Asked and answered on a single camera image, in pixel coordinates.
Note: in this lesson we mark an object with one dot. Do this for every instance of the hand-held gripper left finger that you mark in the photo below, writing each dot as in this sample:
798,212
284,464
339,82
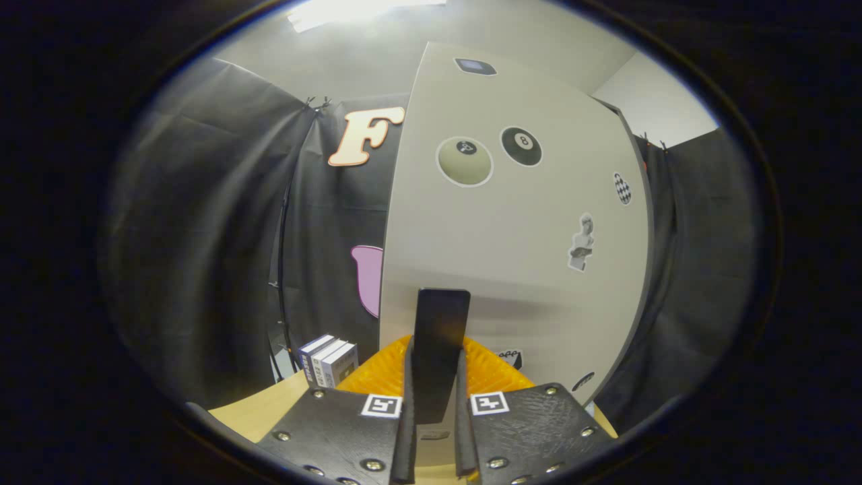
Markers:
405,444

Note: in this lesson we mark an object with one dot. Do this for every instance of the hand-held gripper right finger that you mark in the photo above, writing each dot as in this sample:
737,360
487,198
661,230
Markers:
463,438

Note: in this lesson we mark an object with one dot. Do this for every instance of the white spine book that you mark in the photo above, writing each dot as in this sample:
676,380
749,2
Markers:
316,370

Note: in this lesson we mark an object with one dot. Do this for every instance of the blue spine book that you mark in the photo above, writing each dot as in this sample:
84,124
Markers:
304,367

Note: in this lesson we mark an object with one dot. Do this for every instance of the black backdrop stand pole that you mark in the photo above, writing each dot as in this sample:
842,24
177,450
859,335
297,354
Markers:
284,269

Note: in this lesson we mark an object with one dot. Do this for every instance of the black backdrop cloth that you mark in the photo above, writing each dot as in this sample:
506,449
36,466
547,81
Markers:
202,236

